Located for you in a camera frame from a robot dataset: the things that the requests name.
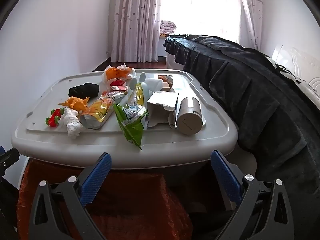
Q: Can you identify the orange snack packet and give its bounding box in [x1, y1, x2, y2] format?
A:
[79, 91, 125, 130]

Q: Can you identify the black cloth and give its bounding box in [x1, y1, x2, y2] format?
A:
[69, 82, 100, 98]

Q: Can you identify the red white wrapper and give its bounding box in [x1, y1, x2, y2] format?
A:
[109, 79, 129, 92]

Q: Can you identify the red plastic bag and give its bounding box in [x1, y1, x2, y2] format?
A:
[16, 159, 194, 240]

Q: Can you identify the white foam tube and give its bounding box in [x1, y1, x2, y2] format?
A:
[147, 78, 163, 97]

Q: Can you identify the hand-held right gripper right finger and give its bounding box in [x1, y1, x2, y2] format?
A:
[211, 149, 297, 240]

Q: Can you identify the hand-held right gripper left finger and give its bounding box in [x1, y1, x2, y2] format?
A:
[29, 152, 112, 240]

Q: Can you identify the torn white cardboard box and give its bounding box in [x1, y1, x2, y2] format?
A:
[146, 91, 179, 128]

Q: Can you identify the grey cylindrical cup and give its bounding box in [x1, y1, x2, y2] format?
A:
[176, 97, 203, 136]

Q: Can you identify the white headboard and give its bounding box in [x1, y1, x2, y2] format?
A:
[271, 44, 320, 98]

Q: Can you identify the black cable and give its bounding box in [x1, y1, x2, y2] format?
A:
[275, 64, 304, 83]

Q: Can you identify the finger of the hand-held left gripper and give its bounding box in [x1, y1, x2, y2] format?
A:
[0, 146, 20, 178]

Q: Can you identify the orange plastic bag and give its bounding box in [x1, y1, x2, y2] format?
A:
[101, 64, 137, 92]

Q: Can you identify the pale plastic figure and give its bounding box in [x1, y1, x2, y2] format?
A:
[129, 72, 150, 102]

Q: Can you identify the grey storage box lid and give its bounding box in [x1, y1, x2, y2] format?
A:
[11, 69, 238, 169]

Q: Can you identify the red toy car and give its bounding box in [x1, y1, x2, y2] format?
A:
[45, 108, 66, 127]

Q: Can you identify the pink patterned curtain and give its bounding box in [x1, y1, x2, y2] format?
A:
[236, 0, 264, 50]
[110, 0, 163, 63]

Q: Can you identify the crumpled white tissue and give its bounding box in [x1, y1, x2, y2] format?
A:
[59, 107, 83, 139]

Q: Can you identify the orange bandage roll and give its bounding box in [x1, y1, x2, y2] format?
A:
[158, 74, 175, 87]

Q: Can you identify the white bed frame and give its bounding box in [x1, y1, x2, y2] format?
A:
[166, 52, 184, 70]

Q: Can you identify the orange toy dinosaur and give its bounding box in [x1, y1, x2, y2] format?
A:
[58, 96, 91, 112]

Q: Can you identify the yellow green snack packet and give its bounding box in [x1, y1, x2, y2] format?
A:
[125, 82, 146, 109]

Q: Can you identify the folded pink quilt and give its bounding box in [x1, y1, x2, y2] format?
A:
[160, 19, 177, 33]

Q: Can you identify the clear storage box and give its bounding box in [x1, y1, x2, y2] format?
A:
[160, 146, 258, 212]

